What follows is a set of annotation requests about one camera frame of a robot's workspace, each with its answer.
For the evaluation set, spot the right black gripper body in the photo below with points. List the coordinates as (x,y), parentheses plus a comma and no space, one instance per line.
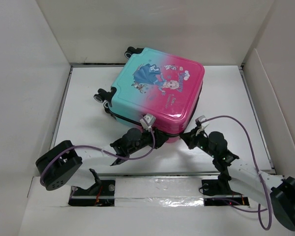
(202,142)

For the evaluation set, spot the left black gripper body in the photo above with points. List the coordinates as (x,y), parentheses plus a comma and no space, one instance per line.
(146,138)

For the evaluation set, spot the pink and teal kids suitcase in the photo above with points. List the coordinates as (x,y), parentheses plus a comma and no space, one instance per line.
(157,83)

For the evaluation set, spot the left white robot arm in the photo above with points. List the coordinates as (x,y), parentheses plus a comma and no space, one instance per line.
(57,166)

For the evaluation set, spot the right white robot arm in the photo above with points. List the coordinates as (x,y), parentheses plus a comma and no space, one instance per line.
(242,177)

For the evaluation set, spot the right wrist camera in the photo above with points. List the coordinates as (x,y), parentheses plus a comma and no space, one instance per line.
(200,124)

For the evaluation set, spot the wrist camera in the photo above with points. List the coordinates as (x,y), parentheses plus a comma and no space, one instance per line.
(200,124)
(147,121)

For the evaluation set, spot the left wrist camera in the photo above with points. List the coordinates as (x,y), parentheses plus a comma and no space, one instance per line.
(147,121)

